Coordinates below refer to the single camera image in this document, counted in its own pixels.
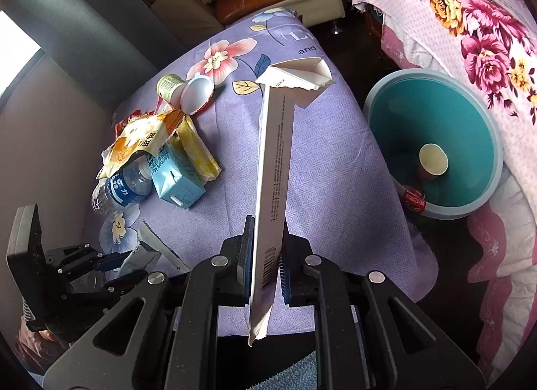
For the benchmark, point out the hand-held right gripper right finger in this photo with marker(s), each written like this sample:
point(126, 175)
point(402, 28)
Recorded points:
point(287, 281)

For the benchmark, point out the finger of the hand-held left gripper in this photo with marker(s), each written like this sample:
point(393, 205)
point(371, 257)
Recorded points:
point(110, 261)
point(126, 281)

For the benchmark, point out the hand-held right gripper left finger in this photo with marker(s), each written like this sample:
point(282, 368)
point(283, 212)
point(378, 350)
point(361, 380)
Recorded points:
point(248, 247)

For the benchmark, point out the silver foil wrapper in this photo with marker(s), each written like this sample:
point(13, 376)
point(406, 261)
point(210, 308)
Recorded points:
point(161, 249)

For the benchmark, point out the long white paper carton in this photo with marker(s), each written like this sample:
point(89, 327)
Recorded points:
point(275, 142)

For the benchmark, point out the white red round lid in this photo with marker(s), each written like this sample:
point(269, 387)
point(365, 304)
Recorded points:
point(197, 92)

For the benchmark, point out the teal plastic basin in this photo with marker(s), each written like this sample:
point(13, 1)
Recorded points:
point(419, 109)

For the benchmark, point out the clear plastic water bottle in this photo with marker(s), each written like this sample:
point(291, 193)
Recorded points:
point(126, 188)

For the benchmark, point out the blue towel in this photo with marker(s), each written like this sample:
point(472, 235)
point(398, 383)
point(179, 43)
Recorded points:
point(293, 373)

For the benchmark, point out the light blue drink carton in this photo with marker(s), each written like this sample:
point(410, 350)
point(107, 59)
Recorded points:
point(176, 180)

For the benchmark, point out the yellow snack wrapper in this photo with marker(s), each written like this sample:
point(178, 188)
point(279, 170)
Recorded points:
point(197, 155)

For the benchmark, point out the purple floral table cloth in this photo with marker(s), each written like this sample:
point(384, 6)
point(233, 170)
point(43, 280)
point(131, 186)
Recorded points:
point(335, 163)

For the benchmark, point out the orange white snack bag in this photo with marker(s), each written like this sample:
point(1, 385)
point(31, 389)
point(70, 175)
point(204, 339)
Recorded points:
point(134, 138)

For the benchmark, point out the orange chocolate cake packet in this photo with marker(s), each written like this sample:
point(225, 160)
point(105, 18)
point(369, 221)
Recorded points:
point(119, 124)

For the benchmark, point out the red crushed can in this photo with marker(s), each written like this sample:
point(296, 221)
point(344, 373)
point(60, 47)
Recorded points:
point(413, 199)

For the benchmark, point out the green white supplement bottle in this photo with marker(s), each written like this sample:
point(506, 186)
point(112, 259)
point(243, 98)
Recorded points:
point(170, 87)

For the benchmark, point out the paper cup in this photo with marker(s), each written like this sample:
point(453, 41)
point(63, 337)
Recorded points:
point(434, 159)

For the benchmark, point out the pink floral blanket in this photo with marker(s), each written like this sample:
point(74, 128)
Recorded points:
point(461, 8)

